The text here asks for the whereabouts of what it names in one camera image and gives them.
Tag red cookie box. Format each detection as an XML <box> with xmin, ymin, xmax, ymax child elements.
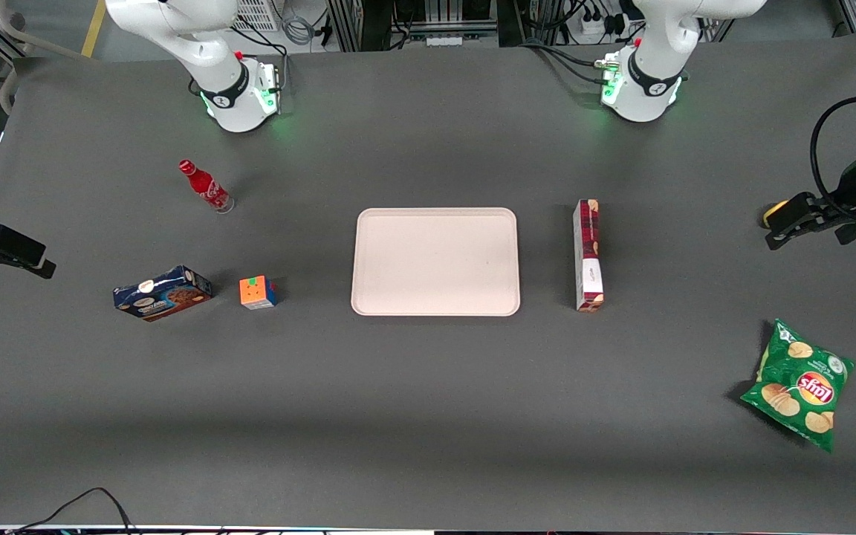
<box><xmin>573</xmin><ymin>198</ymin><xmax>606</xmax><ymax>314</ymax></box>

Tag blue cookie box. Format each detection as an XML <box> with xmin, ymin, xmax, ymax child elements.
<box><xmin>112</xmin><ymin>265</ymin><xmax>214</xmax><ymax>322</ymax></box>

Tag white vented box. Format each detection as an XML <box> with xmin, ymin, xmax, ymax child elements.
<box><xmin>233</xmin><ymin>0</ymin><xmax>282</xmax><ymax>33</ymax></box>

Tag beige plastic tray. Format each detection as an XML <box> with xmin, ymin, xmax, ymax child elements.
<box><xmin>351</xmin><ymin>207</ymin><xmax>522</xmax><ymax>317</ymax></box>

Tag green chips bag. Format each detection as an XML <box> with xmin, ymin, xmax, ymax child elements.
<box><xmin>740</xmin><ymin>318</ymin><xmax>856</xmax><ymax>454</ymax></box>

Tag red cola bottle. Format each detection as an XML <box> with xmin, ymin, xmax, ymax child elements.
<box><xmin>178</xmin><ymin>159</ymin><xmax>236</xmax><ymax>215</ymax></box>

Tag beige tubular chair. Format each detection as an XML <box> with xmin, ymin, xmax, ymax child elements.
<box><xmin>0</xmin><ymin>0</ymin><xmax>107</xmax><ymax>114</ymax></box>

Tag colourful puzzle cube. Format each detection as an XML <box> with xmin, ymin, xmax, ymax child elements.
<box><xmin>239</xmin><ymin>275</ymin><xmax>279</xmax><ymax>311</ymax></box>

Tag white power strip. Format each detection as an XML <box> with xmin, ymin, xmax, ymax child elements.
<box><xmin>579</xmin><ymin>0</ymin><xmax>627</xmax><ymax>38</ymax></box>

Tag dark grey table cover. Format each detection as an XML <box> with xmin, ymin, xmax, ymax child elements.
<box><xmin>0</xmin><ymin>26</ymin><xmax>856</xmax><ymax>533</ymax></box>

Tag aluminium equipment rack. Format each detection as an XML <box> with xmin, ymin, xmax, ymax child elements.
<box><xmin>326</xmin><ymin>0</ymin><xmax>501</xmax><ymax>52</ymax></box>

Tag thin black loose cable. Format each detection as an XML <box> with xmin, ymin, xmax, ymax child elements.
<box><xmin>6</xmin><ymin>487</ymin><xmax>136</xmax><ymax>535</ymax></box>

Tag black left base cables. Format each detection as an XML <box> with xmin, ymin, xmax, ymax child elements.
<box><xmin>520</xmin><ymin>40</ymin><xmax>620</xmax><ymax>85</ymax></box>

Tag black base cables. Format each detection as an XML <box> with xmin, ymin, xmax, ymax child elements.
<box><xmin>520</xmin><ymin>40</ymin><xmax>620</xmax><ymax>85</ymax></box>
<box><xmin>230</xmin><ymin>27</ymin><xmax>290</xmax><ymax>62</ymax></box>

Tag black right base cables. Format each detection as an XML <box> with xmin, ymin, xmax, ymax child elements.
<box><xmin>230</xmin><ymin>27</ymin><xmax>290</xmax><ymax>62</ymax></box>

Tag grey coiled cable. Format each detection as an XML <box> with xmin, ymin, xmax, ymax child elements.
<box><xmin>281</xmin><ymin>0</ymin><xmax>317</xmax><ymax>46</ymax></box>

